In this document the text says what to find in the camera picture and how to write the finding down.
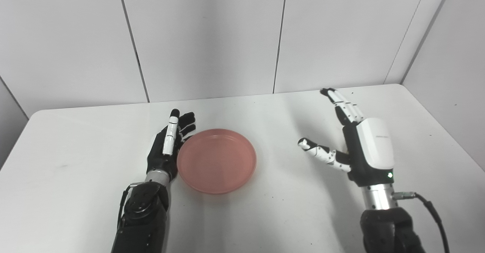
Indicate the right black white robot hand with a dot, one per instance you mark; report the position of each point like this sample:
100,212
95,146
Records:
363,147

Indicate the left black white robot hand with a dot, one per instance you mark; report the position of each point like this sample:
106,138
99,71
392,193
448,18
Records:
166,150

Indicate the pink round plate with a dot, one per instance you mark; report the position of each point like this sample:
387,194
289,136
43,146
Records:
216,161

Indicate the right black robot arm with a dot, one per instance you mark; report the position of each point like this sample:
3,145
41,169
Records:
386,219

